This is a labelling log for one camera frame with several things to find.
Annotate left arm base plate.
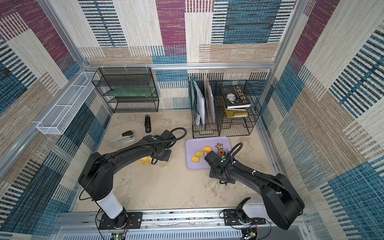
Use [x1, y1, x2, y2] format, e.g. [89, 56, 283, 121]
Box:
[98, 212, 143, 230]

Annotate brown envelope folder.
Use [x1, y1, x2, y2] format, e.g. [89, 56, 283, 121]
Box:
[203, 75, 216, 124]

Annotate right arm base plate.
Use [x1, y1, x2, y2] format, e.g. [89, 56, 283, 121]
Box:
[219, 209, 267, 228]

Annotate yellow book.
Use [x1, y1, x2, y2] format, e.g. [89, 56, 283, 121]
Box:
[221, 98, 249, 118]

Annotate white paper sheets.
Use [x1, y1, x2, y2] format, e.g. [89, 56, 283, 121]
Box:
[194, 81, 206, 125]

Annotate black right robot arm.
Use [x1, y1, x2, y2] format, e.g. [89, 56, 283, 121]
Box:
[205, 143, 305, 230]

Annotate black portrait book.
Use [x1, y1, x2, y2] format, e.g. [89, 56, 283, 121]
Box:
[221, 85, 251, 110]

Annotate orange fish cookie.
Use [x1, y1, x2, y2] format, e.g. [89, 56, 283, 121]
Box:
[202, 146, 212, 153]

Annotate clear duck resealable bag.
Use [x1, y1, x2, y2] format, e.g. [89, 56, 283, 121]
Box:
[138, 156, 169, 168]

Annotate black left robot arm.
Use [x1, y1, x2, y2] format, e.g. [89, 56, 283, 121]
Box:
[78, 127, 187, 229]

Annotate lilac plastic tray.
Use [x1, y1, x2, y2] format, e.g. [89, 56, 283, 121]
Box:
[185, 137, 232, 170]

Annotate white mesh wall basket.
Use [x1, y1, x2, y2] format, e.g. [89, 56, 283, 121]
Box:
[37, 72, 94, 135]

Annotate grey stapler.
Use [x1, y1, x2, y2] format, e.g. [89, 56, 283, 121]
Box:
[110, 131, 135, 145]

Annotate square yellow biscuit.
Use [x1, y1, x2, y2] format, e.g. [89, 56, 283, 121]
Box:
[191, 157, 200, 163]

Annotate black wire file organizer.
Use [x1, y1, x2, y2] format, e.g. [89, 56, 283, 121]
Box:
[192, 80, 263, 139]

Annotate black wire shelf rack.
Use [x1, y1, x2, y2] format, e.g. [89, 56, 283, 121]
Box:
[92, 67, 160, 113]

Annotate green folder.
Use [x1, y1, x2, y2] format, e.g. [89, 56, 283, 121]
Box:
[190, 75, 197, 121]

